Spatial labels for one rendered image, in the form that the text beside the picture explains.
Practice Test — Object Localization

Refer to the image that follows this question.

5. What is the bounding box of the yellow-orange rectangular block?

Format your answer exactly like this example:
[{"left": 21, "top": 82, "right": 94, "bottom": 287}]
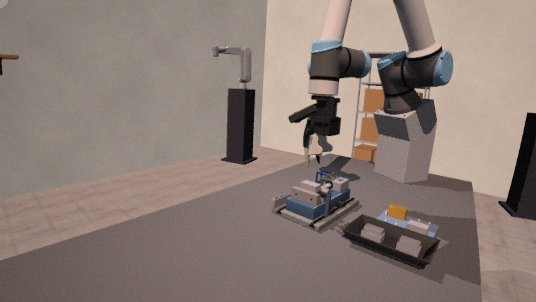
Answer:
[{"left": 387, "top": 204, "right": 408, "bottom": 220}]

